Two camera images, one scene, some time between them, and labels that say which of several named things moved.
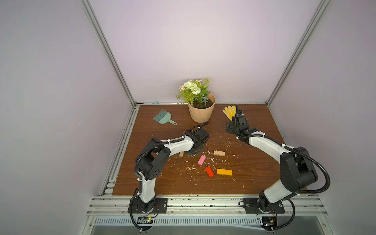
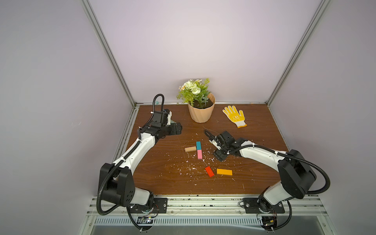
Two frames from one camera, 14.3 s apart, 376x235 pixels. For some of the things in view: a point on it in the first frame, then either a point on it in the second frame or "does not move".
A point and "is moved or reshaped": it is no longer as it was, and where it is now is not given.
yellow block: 224,172 does not move
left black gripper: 201,149 → 173,130
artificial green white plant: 195,91 does not move
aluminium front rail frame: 204,206 does not move
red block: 209,172 does not move
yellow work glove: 230,111 does not move
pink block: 201,159 is moved or reshaped
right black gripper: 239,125 → 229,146
